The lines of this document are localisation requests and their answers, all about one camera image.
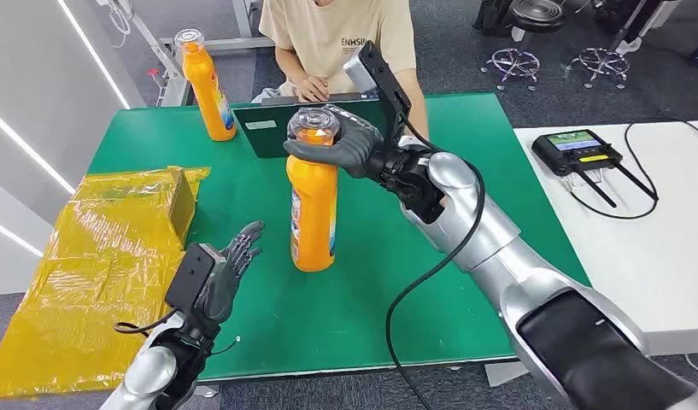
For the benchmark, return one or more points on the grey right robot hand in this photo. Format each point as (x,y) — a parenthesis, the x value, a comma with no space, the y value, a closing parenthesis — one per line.
(357,144)

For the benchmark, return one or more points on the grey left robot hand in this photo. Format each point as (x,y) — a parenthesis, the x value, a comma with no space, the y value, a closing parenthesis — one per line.
(224,283)

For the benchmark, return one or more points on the orange bottle clear cap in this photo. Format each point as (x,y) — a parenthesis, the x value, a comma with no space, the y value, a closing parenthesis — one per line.
(314,215)
(204,90)

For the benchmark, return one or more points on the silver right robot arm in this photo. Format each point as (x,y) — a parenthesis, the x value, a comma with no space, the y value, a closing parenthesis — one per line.
(496,243)

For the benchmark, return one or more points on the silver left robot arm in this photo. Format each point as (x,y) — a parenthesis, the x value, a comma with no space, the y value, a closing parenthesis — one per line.
(150,373)

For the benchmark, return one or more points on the person's hand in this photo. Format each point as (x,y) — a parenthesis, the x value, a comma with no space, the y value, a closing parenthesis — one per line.
(312,87)

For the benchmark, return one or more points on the dark laptop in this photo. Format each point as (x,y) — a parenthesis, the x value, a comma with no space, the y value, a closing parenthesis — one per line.
(263,141)

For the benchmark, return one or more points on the person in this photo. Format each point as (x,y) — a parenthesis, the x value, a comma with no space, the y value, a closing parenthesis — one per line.
(326,34)

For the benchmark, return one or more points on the green table mat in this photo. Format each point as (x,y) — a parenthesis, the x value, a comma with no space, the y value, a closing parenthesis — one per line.
(337,317)

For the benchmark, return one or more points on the yellow film wrapped cardboard box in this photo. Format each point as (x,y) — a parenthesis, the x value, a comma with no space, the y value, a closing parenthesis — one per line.
(99,266)

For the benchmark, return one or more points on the chrome stool base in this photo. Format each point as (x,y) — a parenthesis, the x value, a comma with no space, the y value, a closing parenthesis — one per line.
(513,62)
(600,62)

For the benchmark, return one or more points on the black handheld controller with screen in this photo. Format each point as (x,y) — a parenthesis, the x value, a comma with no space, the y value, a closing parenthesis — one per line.
(575,153)

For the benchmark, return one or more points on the black round stool seat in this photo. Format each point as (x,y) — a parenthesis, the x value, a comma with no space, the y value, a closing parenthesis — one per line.
(536,14)

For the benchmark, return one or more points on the white sheet under table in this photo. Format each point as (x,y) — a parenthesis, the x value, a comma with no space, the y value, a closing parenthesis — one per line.
(504,373)

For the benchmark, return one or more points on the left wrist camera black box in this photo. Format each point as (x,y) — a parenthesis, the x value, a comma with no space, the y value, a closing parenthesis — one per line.
(193,277)

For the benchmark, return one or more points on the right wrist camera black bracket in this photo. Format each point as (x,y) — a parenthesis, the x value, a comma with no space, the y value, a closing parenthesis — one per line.
(388,85)

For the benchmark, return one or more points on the grey metal frame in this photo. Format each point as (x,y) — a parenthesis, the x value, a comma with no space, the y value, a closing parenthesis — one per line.
(173,62)

